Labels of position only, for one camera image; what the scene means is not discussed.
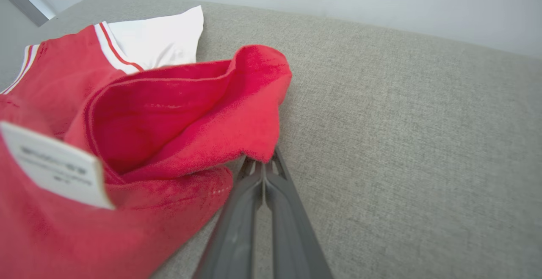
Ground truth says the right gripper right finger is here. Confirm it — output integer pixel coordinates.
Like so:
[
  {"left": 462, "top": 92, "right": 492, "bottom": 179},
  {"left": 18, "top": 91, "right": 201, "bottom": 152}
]
[{"left": 263, "top": 147, "right": 334, "bottom": 279}]

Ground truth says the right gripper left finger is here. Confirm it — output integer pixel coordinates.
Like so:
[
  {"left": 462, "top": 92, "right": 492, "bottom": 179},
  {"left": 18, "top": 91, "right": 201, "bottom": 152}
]
[{"left": 193, "top": 156, "right": 265, "bottom": 279}]

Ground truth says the red jersey with black lettering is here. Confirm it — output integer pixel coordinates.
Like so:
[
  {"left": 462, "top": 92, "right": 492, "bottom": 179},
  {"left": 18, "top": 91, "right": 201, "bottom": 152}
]
[{"left": 0, "top": 5, "right": 293, "bottom": 279}]

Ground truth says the grey fabric sofa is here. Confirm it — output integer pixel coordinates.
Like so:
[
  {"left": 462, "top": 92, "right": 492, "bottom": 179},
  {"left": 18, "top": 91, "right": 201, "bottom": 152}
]
[{"left": 0, "top": 0, "right": 542, "bottom": 279}]

